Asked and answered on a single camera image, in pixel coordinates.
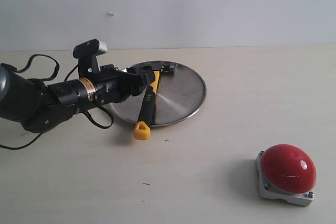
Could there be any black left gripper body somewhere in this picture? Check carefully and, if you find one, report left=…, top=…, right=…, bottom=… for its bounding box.
left=88, top=65, right=131, bottom=104

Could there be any yellow black claw hammer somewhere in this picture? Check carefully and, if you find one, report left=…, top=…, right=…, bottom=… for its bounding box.
left=127, top=61, right=175, bottom=141

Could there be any red dome push button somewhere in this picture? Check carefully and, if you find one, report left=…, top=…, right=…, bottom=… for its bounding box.
left=256, top=144, right=317, bottom=207

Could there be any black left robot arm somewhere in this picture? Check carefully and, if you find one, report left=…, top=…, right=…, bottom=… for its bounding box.
left=1, top=63, right=155, bottom=133

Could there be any round stainless steel plate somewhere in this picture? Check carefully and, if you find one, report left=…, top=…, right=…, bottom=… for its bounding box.
left=107, top=60, right=208, bottom=128

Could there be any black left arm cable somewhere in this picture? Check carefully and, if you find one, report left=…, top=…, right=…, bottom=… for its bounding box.
left=0, top=54, right=114, bottom=150

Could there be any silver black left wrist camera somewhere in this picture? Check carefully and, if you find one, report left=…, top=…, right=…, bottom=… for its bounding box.
left=72, top=39, right=107, bottom=78

